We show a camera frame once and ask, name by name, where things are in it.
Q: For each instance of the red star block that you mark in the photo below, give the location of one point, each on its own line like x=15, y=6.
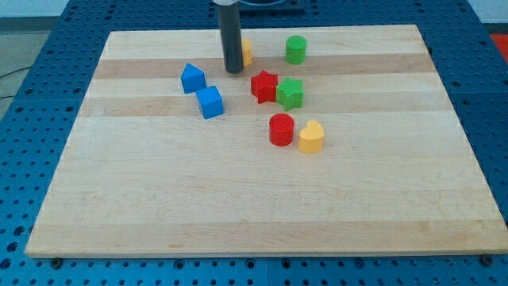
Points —
x=263, y=86

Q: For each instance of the green star block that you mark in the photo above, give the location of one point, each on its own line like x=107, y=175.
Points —
x=290, y=93

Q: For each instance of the red cylinder block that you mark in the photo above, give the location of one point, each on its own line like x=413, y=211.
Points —
x=281, y=129

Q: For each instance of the yellow heart block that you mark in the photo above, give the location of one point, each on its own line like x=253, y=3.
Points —
x=311, y=137

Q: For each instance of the blue cube block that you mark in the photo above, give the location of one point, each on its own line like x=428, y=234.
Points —
x=210, y=102

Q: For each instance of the wooden board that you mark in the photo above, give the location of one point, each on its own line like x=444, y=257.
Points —
x=143, y=174

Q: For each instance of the blue triangular prism block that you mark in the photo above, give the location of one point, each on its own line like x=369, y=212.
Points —
x=192, y=79

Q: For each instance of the yellow block behind rod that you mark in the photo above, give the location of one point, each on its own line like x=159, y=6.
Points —
x=246, y=52

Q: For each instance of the green cylinder block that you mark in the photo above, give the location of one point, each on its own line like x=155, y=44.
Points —
x=295, y=49

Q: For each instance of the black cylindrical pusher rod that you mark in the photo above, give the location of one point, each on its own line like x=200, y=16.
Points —
x=230, y=28

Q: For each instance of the blue perforated table frame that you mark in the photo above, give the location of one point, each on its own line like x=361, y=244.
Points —
x=35, y=127

